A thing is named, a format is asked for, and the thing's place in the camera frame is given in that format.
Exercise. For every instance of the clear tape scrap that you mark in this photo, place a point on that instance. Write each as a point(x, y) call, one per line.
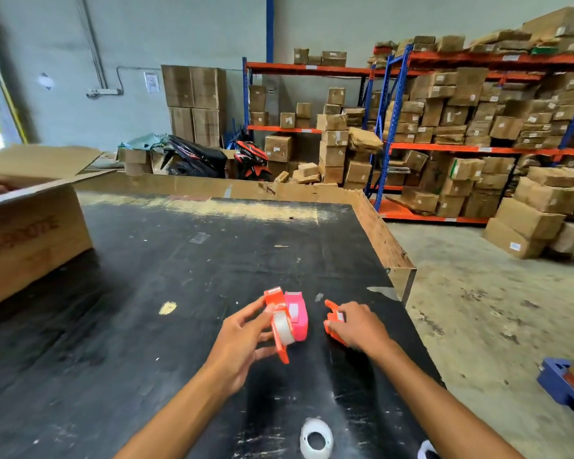
point(199, 238)

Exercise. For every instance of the large open cardboard box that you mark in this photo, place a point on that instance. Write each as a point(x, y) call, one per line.
point(28, 234)

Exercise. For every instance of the white tape roll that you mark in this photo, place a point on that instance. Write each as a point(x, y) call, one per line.
point(308, 427)

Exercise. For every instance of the orange tape dispenser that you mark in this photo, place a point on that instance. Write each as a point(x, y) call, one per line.
point(330, 314)
point(281, 351)

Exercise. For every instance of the person's right forearm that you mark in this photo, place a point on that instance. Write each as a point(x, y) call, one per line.
point(435, 406)

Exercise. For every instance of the person's right hand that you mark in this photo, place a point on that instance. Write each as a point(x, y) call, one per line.
point(363, 329)

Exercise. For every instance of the person's left forearm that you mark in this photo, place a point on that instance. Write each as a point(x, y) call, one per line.
point(172, 420)

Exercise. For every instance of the blue orange shelving rack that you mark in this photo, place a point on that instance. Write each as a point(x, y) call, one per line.
point(287, 68)
point(459, 149)

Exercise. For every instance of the blue steel pillar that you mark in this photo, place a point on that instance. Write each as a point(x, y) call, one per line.
point(270, 28)

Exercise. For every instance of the person's right fingers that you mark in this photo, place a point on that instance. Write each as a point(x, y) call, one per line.
point(345, 316)

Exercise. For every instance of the person's left thumb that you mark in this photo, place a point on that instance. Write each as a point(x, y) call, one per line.
point(258, 310)

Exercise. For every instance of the tall brown cardboard box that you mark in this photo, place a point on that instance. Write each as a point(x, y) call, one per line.
point(177, 85)
point(208, 88)
point(181, 125)
point(208, 128)

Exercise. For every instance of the white paper notice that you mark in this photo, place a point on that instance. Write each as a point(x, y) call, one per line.
point(151, 83)

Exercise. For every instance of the blue plastic pallet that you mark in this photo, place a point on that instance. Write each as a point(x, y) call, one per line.
point(555, 380)

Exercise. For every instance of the group of shelved cardboard boxes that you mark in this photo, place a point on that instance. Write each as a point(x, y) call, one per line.
point(332, 152)
point(464, 105)

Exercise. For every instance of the yellow paper scrap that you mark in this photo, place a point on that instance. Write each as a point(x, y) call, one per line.
point(167, 308)

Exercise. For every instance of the pile of labelled cardboard boxes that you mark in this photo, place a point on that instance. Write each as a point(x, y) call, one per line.
point(531, 219)

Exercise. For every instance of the person's left hand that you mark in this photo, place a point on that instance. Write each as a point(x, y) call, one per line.
point(229, 348)

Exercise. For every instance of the grey wall conduit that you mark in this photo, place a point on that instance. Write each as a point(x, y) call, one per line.
point(95, 52)

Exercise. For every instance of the clear tape roll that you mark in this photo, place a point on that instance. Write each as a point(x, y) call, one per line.
point(282, 327)

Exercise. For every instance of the pink tape dispenser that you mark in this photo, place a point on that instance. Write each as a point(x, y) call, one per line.
point(299, 320)

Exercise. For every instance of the red black motor scooter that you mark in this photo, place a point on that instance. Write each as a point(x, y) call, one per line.
point(251, 160)

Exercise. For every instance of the low brown cardboard box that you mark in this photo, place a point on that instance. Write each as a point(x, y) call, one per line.
point(136, 160)

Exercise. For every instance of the green tarp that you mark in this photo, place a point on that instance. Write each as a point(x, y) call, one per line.
point(141, 140)

